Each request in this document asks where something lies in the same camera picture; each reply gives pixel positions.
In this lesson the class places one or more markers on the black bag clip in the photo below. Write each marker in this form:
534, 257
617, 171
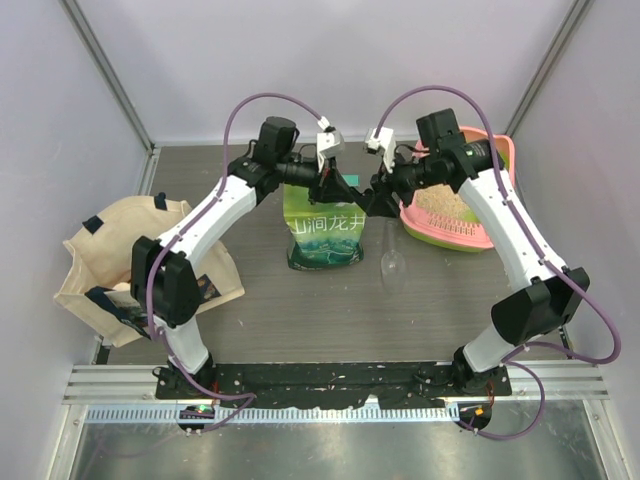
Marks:
361, 196

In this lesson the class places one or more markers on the cat litter granules pile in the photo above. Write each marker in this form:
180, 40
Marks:
441, 200

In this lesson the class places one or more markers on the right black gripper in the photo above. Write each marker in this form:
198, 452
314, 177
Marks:
384, 184

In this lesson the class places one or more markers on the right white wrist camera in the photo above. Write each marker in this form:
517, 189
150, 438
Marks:
382, 143

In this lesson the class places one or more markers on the beige canvas tote bag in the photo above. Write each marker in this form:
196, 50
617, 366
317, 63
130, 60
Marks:
102, 257

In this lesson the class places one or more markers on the green cat litter bag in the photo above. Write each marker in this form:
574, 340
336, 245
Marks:
323, 235

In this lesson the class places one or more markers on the teal rectangular box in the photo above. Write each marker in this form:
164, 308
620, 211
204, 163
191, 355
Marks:
351, 179

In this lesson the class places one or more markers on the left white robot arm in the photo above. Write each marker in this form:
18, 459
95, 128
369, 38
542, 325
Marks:
269, 162

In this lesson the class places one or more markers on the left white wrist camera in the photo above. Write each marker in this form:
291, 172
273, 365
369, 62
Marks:
329, 144

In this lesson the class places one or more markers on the aluminium frame rail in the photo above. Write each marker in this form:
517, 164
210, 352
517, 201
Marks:
127, 394

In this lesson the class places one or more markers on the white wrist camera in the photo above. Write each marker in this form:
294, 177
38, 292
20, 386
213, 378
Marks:
329, 144
382, 143

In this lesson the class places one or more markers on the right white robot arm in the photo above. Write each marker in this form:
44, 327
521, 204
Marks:
545, 292

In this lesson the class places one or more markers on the items inside tote bag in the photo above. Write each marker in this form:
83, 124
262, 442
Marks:
122, 286

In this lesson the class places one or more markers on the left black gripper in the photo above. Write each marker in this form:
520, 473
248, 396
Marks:
329, 187

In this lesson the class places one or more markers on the pink green litter box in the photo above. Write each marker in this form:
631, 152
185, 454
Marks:
462, 234

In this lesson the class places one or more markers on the clear plastic scoop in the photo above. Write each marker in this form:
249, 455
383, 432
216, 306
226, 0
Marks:
393, 268

